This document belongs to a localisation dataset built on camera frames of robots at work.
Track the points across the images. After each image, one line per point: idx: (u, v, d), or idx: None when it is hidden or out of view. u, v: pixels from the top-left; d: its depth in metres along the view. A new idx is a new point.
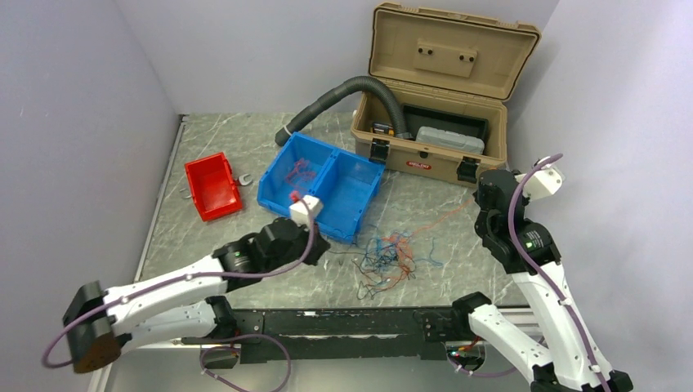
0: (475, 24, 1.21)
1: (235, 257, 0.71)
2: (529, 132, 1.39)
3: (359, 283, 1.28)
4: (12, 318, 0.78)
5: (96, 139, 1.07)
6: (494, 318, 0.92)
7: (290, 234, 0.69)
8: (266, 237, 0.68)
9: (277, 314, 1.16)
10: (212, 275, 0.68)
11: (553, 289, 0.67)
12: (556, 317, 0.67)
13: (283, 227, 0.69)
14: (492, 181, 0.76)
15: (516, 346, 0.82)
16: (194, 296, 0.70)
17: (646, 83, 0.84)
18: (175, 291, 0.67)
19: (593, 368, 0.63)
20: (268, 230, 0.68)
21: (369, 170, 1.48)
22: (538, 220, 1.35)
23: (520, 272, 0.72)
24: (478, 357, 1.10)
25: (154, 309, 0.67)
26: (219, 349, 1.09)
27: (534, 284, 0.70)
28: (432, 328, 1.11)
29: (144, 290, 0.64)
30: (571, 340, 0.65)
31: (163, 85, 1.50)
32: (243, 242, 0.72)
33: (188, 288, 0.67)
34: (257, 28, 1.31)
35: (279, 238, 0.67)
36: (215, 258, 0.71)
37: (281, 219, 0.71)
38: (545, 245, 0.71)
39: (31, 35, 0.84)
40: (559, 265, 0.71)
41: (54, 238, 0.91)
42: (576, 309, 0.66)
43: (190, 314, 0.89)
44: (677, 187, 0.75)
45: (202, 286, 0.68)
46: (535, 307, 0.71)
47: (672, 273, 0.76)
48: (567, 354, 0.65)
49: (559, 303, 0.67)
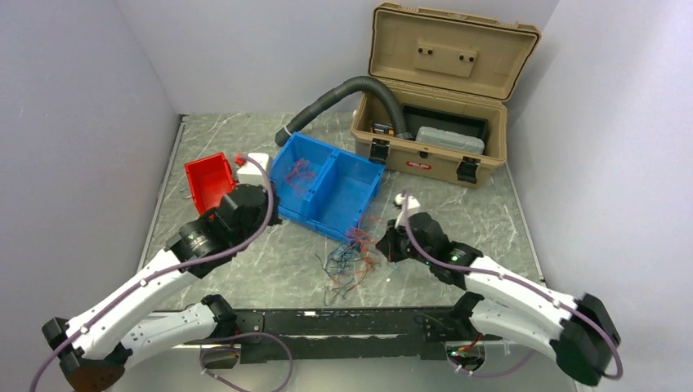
0: (474, 24, 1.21)
1: (192, 236, 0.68)
2: (529, 132, 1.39)
3: (322, 287, 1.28)
4: (12, 319, 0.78)
5: (95, 140, 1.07)
6: (494, 311, 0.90)
7: (250, 201, 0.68)
8: (228, 207, 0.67)
9: (277, 314, 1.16)
10: (169, 271, 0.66)
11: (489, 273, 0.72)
12: (508, 292, 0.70)
13: (243, 195, 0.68)
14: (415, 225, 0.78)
15: (525, 330, 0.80)
16: (163, 296, 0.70)
17: (646, 83, 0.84)
18: (136, 302, 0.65)
19: (556, 305, 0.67)
20: (231, 199, 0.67)
21: (369, 169, 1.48)
22: (538, 220, 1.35)
23: (466, 280, 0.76)
24: (478, 357, 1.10)
25: (125, 325, 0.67)
26: (219, 349, 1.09)
27: (476, 281, 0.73)
28: (432, 329, 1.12)
29: (101, 311, 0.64)
30: (529, 297, 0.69)
31: (163, 86, 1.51)
32: (201, 220, 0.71)
33: (147, 294, 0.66)
34: (257, 29, 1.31)
35: (241, 206, 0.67)
36: (169, 249, 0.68)
37: (243, 185, 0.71)
38: (468, 252, 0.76)
39: (29, 35, 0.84)
40: (485, 256, 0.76)
41: (53, 238, 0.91)
42: (512, 273, 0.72)
43: (187, 318, 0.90)
44: (677, 188, 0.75)
45: (163, 285, 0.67)
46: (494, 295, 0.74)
47: (672, 273, 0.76)
48: (534, 309, 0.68)
49: (500, 279, 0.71)
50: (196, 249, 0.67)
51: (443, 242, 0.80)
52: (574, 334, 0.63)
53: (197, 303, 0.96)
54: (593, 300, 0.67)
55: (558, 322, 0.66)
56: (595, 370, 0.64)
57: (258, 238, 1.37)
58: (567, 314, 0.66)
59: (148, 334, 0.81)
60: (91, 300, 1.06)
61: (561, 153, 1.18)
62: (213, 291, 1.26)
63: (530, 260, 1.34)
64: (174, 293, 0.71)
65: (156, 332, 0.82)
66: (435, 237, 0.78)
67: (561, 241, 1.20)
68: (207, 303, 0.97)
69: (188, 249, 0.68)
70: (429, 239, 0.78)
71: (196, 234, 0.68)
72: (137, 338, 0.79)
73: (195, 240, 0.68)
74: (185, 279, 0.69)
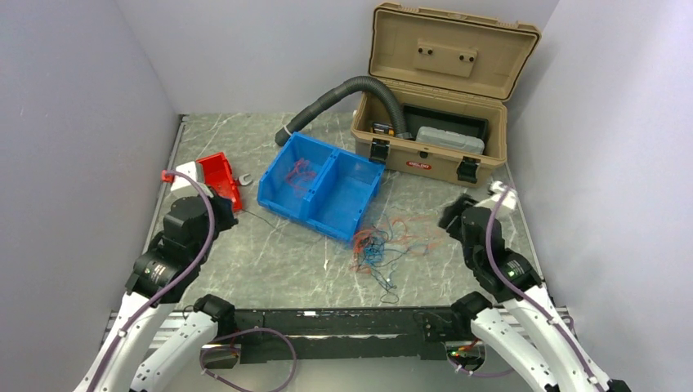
0: (475, 24, 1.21)
1: (149, 269, 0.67)
2: (529, 132, 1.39)
3: (322, 287, 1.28)
4: (12, 318, 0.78)
5: (95, 139, 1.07)
6: (500, 328, 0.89)
7: (193, 212, 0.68)
8: (174, 225, 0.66)
9: (277, 313, 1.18)
10: (141, 312, 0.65)
11: (541, 312, 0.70)
12: (549, 338, 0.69)
13: (181, 209, 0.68)
14: (473, 220, 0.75)
15: (524, 360, 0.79)
16: (150, 335, 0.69)
17: (646, 84, 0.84)
18: (126, 352, 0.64)
19: (591, 380, 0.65)
20: (173, 216, 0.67)
21: (369, 170, 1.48)
22: (538, 220, 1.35)
23: (511, 301, 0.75)
24: (478, 357, 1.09)
25: (125, 380, 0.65)
26: (219, 349, 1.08)
27: (523, 310, 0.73)
28: (432, 329, 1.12)
29: (96, 376, 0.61)
30: (565, 354, 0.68)
31: (163, 86, 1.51)
32: (153, 251, 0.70)
33: (131, 340, 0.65)
34: (258, 28, 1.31)
35: (188, 219, 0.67)
36: (131, 291, 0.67)
37: (180, 202, 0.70)
38: (525, 272, 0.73)
39: (29, 34, 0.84)
40: (541, 287, 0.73)
41: (52, 237, 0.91)
42: (565, 328, 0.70)
43: (186, 332, 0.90)
44: (676, 189, 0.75)
45: (142, 327, 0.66)
46: (531, 331, 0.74)
47: (672, 273, 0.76)
48: (565, 371, 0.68)
49: (548, 322, 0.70)
50: (159, 279, 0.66)
51: (501, 249, 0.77)
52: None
53: (193, 314, 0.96)
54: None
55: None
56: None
57: (258, 238, 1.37)
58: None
59: (155, 366, 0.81)
60: (91, 300, 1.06)
61: (561, 153, 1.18)
62: (213, 291, 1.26)
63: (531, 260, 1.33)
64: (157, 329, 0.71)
65: (162, 362, 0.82)
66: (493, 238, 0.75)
67: (561, 240, 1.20)
68: (200, 307, 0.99)
69: (149, 282, 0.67)
70: (481, 237, 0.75)
71: (151, 265, 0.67)
72: (145, 376, 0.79)
73: (154, 271, 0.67)
74: (161, 312, 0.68)
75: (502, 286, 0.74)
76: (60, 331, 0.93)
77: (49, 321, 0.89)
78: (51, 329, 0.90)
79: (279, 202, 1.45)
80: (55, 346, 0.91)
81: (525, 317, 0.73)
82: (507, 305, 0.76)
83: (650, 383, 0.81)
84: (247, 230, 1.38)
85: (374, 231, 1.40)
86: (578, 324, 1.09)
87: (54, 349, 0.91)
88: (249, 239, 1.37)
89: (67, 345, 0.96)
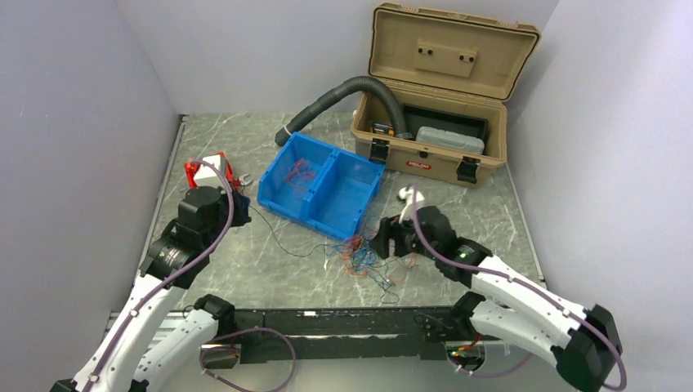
0: (475, 24, 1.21)
1: (163, 251, 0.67)
2: (529, 132, 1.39)
3: (322, 287, 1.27)
4: (12, 318, 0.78)
5: (95, 139, 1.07)
6: (496, 314, 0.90)
7: (207, 200, 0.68)
8: (189, 212, 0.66)
9: (277, 313, 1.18)
10: (154, 293, 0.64)
11: (498, 273, 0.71)
12: (516, 296, 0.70)
13: (198, 197, 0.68)
14: (424, 220, 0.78)
15: (526, 333, 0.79)
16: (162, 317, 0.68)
17: (646, 84, 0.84)
18: (136, 334, 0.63)
19: (565, 314, 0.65)
20: (188, 203, 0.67)
21: (369, 169, 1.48)
22: (538, 220, 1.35)
23: (472, 279, 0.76)
24: (478, 357, 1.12)
25: (132, 361, 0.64)
26: (219, 349, 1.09)
27: (485, 280, 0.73)
28: (432, 329, 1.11)
29: (105, 354, 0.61)
30: (536, 303, 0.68)
31: (163, 86, 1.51)
32: (166, 237, 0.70)
33: (142, 322, 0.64)
34: (258, 29, 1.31)
35: (202, 206, 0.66)
36: (145, 273, 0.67)
37: (194, 190, 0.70)
38: (476, 249, 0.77)
39: (29, 35, 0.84)
40: (493, 256, 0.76)
41: (52, 238, 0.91)
42: (523, 278, 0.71)
43: (188, 328, 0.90)
44: (676, 188, 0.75)
45: (154, 308, 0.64)
46: (500, 297, 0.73)
47: (672, 273, 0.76)
48: (542, 316, 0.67)
49: (509, 282, 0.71)
50: (173, 263, 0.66)
51: (450, 237, 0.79)
52: (580, 345, 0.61)
53: (193, 312, 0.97)
54: (605, 314, 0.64)
55: (565, 332, 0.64)
56: (596, 381, 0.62)
57: (258, 238, 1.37)
58: (576, 325, 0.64)
59: (156, 358, 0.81)
60: (91, 300, 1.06)
61: (561, 153, 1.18)
62: (213, 291, 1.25)
63: (531, 260, 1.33)
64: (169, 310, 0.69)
65: (163, 354, 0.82)
66: (444, 233, 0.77)
67: (561, 240, 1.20)
68: (200, 306, 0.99)
69: (163, 265, 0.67)
70: (438, 234, 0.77)
71: (166, 248, 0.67)
72: (147, 367, 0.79)
73: (168, 255, 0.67)
74: (173, 295, 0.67)
75: (463, 270, 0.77)
76: (59, 331, 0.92)
77: (49, 321, 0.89)
78: (51, 329, 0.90)
79: (279, 202, 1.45)
80: (54, 345, 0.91)
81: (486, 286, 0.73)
82: (473, 285, 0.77)
83: (651, 383, 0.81)
84: (247, 230, 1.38)
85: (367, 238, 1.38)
86: None
87: (54, 349, 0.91)
88: (249, 239, 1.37)
89: (67, 345, 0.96)
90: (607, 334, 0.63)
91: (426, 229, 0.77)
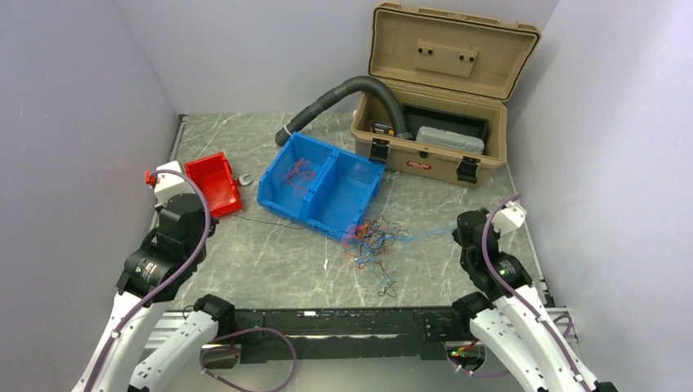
0: (475, 24, 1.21)
1: (140, 267, 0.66)
2: (529, 132, 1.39)
3: (322, 287, 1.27)
4: (12, 319, 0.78)
5: (95, 139, 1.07)
6: (498, 328, 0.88)
7: (190, 207, 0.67)
8: (171, 220, 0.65)
9: (277, 313, 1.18)
10: (134, 312, 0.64)
11: (529, 309, 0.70)
12: (537, 335, 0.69)
13: (179, 204, 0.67)
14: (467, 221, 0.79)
15: (519, 362, 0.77)
16: (145, 334, 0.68)
17: (645, 86, 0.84)
18: (121, 354, 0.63)
19: (577, 379, 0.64)
20: (169, 212, 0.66)
21: (369, 170, 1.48)
22: (538, 220, 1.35)
23: (500, 296, 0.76)
24: (478, 357, 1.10)
25: (122, 378, 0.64)
26: (219, 349, 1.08)
27: (511, 306, 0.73)
28: (432, 328, 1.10)
29: (90, 379, 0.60)
30: (552, 353, 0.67)
31: (163, 86, 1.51)
32: (145, 248, 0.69)
33: (126, 340, 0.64)
34: (258, 28, 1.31)
35: (185, 214, 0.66)
36: (123, 291, 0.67)
37: (176, 198, 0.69)
38: (517, 272, 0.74)
39: (30, 34, 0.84)
40: (532, 288, 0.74)
41: (51, 236, 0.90)
42: (552, 324, 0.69)
43: (187, 331, 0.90)
44: (674, 188, 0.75)
45: (136, 327, 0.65)
46: (520, 327, 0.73)
47: (671, 272, 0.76)
48: (552, 368, 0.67)
49: (536, 320, 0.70)
50: (151, 278, 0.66)
51: (493, 247, 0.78)
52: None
53: (192, 313, 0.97)
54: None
55: None
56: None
57: (258, 238, 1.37)
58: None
59: (156, 364, 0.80)
60: (91, 300, 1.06)
61: (561, 153, 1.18)
62: (213, 291, 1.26)
63: (530, 260, 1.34)
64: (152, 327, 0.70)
65: (163, 359, 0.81)
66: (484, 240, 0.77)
67: (561, 239, 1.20)
68: (200, 306, 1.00)
69: (141, 281, 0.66)
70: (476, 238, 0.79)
71: (143, 262, 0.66)
72: (147, 373, 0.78)
73: (145, 269, 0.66)
74: (154, 311, 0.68)
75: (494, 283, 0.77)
76: (59, 331, 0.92)
77: (49, 321, 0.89)
78: (52, 329, 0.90)
79: (279, 202, 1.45)
80: (55, 346, 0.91)
81: (512, 311, 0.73)
82: (498, 301, 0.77)
83: (651, 383, 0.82)
84: (247, 231, 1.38)
85: (376, 224, 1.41)
86: (578, 325, 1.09)
87: (54, 349, 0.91)
88: (248, 239, 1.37)
89: (67, 345, 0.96)
90: None
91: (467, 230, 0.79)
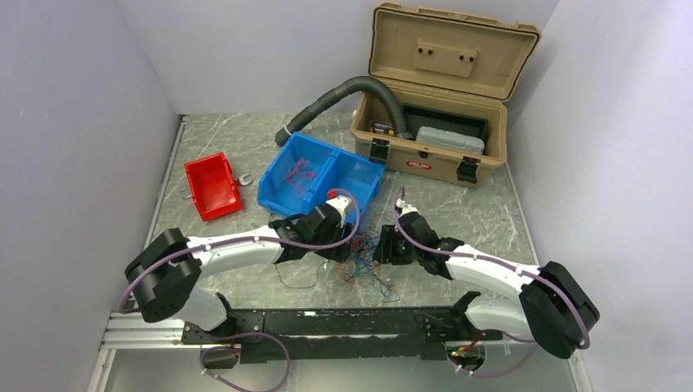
0: (475, 24, 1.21)
1: (286, 228, 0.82)
2: (529, 133, 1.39)
3: (322, 287, 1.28)
4: (11, 319, 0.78)
5: (95, 139, 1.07)
6: (487, 300, 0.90)
7: (333, 215, 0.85)
8: (319, 216, 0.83)
9: (278, 314, 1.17)
10: (273, 238, 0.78)
11: (462, 253, 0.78)
12: (480, 269, 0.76)
13: (329, 211, 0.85)
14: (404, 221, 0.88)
15: (511, 312, 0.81)
16: (252, 257, 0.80)
17: (646, 85, 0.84)
18: (241, 250, 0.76)
19: (519, 273, 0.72)
20: (320, 210, 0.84)
21: (370, 169, 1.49)
22: (538, 220, 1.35)
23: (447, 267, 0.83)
24: (478, 357, 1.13)
25: (220, 264, 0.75)
26: (219, 349, 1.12)
27: (454, 265, 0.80)
28: (432, 329, 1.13)
29: (221, 240, 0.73)
30: (496, 271, 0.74)
31: (163, 86, 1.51)
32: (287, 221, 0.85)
33: (252, 247, 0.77)
34: (259, 28, 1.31)
35: (330, 216, 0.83)
36: (271, 226, 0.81)
37: (324, 205, 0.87)
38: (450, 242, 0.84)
39: (29, 35, 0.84)
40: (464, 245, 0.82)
41: (51, 236, 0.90)
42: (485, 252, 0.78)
43: (212, 298, 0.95)
44: (675, 188, 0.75)
45: (265, 247, 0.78)
46: (473, 277, 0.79)
47: (670, 272, 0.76)
48: (501, 280, 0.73)
49: (473, 259, 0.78)
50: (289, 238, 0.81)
51: (431, 236, 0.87)
52: (534, 296, 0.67)
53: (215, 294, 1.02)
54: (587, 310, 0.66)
55: (520, 289, 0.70)
56: (567, 340, 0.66)
57: None
58: (529, 280, 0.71)
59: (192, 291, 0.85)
60: (91, 301, 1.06)
61: (561, 153, 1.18)
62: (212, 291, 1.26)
63: (531, 260, 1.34)
64: (254, 260, 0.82)
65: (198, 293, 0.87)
66: (422, 230, 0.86)
67: (561, 238, 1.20)
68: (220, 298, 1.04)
69: (281, 234, 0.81)
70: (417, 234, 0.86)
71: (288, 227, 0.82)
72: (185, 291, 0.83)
73: (288, 232, 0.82)
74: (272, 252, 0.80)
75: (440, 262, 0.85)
76: (57, 331, 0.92)
77: (49, 322, 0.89)
78: (51, 329, 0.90)
79: (279, 202, 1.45)
80: (53, 346, 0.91)
81: (460, 270, 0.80)
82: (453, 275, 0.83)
83: (652, 382, 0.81)
84: (247, 230, 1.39)
85: (369, 235, 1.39)
86: None
87: (53, 348, 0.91)
88: None
89: (65, 345, 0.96)
90: (563, 287, 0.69)
91: (406, 229, 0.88)
